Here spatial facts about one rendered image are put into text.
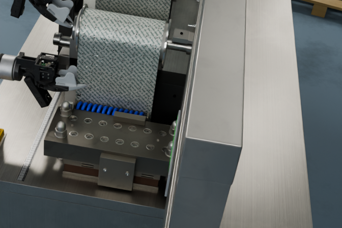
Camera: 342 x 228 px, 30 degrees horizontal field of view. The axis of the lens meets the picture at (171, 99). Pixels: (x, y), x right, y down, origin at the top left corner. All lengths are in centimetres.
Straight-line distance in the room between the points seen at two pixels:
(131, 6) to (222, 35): 91
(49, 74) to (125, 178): 38
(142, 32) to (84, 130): 33
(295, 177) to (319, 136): 254
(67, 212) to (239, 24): 93
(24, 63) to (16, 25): 240
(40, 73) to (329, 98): 251
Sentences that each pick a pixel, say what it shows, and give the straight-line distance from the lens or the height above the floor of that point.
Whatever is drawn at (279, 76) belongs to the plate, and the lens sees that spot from 145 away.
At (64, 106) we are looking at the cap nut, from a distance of 186.
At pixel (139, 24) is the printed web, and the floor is 131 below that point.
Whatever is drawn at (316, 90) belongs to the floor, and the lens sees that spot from 409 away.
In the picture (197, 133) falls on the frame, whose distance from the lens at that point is 89.
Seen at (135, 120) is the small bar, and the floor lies 104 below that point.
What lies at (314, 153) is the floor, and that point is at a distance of 359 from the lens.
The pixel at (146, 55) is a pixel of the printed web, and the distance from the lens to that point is 180.
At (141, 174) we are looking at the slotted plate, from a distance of 183.
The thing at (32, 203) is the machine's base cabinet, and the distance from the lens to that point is 190.
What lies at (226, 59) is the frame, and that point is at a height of 165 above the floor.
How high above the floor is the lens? 222
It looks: 37 degrees down
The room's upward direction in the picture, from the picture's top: 9 degrees clockwise
